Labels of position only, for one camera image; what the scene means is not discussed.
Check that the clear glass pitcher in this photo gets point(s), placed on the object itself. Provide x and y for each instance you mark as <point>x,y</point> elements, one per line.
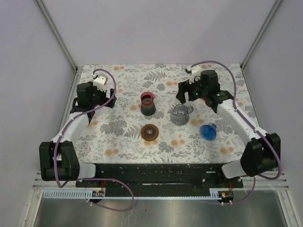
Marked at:
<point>180,114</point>

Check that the blue glass dripper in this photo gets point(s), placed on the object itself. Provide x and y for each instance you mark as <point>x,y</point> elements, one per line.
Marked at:
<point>208,132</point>

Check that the dark carafe with red rim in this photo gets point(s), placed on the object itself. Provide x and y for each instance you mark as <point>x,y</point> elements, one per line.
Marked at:
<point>147,103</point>

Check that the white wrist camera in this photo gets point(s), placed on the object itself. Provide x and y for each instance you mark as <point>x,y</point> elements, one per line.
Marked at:
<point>100,81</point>
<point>195,73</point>

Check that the right aluminium frame post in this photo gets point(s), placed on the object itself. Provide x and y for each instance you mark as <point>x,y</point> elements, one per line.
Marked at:
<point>265,25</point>

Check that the floral patterned table mat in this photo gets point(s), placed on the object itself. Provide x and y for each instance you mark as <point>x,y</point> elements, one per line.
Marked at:
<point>124,135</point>

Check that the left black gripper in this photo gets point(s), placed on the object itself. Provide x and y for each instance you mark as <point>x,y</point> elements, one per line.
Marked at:
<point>105,99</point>

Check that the left aluminium frame post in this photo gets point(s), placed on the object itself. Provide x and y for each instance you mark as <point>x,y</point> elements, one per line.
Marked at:
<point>47,16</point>

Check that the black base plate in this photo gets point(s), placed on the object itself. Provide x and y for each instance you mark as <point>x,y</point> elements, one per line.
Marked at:
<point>160,180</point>

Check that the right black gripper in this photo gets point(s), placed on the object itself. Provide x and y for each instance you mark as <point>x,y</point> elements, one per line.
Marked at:
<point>183,87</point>

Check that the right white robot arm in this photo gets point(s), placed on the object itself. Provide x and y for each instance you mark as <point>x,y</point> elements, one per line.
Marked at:
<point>262,150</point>

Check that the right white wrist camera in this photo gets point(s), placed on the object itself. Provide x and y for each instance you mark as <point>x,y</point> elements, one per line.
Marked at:
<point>195,73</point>

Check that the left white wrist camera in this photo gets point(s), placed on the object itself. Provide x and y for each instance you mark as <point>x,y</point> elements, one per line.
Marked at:
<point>100,81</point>

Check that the aluminium frame post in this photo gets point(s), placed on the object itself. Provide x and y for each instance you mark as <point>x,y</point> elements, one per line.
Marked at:
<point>47,16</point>
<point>265,25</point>

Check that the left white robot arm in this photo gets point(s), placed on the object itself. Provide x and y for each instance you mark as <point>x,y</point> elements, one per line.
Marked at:
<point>58,158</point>

